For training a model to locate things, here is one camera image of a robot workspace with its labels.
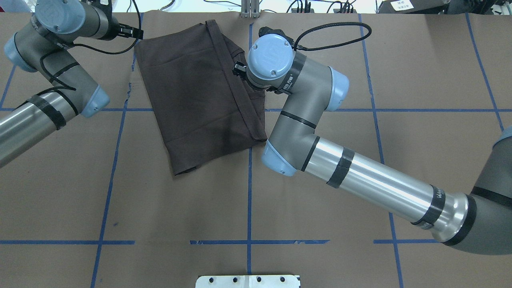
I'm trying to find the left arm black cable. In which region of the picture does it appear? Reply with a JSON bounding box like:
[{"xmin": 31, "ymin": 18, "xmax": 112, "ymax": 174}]
[{"xmin": 39, "ymin": 0, "xmax": 144, "ymax": 92}]

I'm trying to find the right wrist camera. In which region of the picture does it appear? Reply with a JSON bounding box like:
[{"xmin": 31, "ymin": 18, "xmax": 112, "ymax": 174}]
[{"xmin": 258, "ymin": 27, "xmax": 294, "ymax": 45}]

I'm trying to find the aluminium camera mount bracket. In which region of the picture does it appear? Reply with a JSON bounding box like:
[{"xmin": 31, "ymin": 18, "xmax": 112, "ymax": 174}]
[{"xmin": 240, "ymin": 0, "xmax": 261, "ymax": 18}]

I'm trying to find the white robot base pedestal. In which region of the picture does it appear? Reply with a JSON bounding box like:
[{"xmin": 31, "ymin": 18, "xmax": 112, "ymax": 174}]
[{"xmin": 194, "ymin": 274, "xmax": 301, "ymax": 288}]

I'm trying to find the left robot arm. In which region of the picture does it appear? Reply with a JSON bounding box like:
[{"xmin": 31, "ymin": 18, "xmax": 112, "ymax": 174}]
[{"xmin": 0, "ymin": 0, "xmax": 143, "ymax": 166}]

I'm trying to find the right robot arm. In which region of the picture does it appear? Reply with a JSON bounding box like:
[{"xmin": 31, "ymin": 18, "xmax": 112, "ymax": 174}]
[{"xmin": 232, "ymin": 34, "xmax": 512, "ymax": 255}]

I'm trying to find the dark brown t-shirt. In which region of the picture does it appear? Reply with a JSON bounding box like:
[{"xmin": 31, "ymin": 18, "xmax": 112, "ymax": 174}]
[{"xmin": 135, "ymin": 20, "xmax": 268, "ymax": 175}]

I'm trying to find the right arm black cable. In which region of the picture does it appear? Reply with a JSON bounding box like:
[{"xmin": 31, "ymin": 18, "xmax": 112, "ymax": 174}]
[{"xmin": 292, "ymin": 22, "xmax": 372, "ymax": 52}]

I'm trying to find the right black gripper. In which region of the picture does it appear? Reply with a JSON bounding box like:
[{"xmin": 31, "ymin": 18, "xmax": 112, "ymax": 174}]
[{"xmin": 232, "ymin": 62, "xmax": 268, "ymax": 91}]

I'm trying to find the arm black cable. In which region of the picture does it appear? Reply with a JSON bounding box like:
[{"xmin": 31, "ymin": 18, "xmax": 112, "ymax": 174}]
[
  {"xmin": 292, "ymin": 22, "xmax": 372, "ymax": 52},
  {"xmin": 39, "ymin": 0, "xmax": 144, "ymax": 92}
]

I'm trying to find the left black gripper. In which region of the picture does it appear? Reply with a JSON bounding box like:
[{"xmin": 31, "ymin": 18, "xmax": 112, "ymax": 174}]
[{"xmin": 105, "ymin": 16, "xmax": 144, "ymax": 41}]

